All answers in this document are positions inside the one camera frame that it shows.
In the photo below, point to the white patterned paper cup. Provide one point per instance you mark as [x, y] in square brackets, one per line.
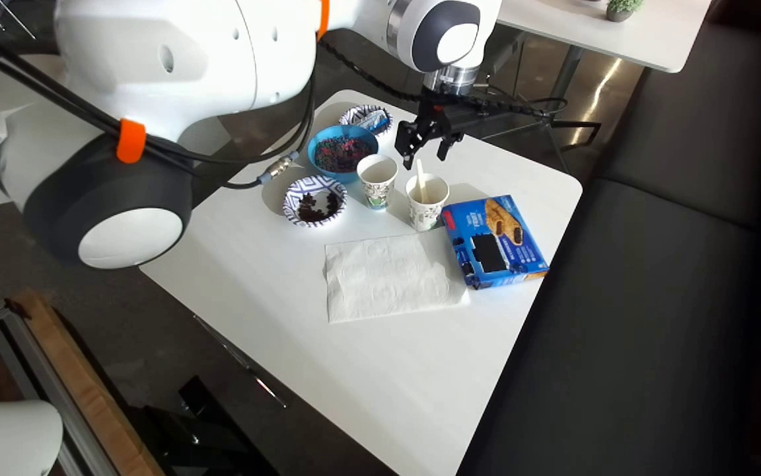
[425, 212]
[376, 190]

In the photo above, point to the aluminium profile frame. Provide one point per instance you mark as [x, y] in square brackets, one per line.
[10, 352]

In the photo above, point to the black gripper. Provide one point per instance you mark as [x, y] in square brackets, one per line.
[428, 123]

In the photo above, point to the patterned paper bowl with packet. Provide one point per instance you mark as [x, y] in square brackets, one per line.
[364, 115]

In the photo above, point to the white domed device black logo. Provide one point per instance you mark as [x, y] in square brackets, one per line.
[18, 441]

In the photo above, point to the dark chocolate pieces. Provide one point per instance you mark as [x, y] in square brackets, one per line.
[317, 208]

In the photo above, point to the wooden board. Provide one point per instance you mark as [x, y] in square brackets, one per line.
[91, 388]

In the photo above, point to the white plastic spoon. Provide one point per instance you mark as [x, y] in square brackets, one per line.
[417, 182]

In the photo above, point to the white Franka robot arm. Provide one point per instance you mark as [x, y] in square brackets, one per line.
[178, 61]

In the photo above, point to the colourful gravel pieces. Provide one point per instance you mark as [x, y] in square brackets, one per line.
[341, 158]

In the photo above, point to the white side table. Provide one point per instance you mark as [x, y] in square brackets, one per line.
[608, 36]

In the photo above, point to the blue bowl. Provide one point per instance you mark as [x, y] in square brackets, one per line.
[335, 160]

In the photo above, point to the patterned paper bowl with chocolate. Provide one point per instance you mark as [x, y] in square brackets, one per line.
[297, 199]

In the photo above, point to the blue cookie box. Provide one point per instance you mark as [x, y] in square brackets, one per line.
[495, 241]

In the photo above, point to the dark upholstered bench seat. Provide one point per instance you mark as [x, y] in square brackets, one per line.
[662, 307]

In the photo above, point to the white paper napkin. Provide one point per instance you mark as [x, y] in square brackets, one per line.
[388, 281]

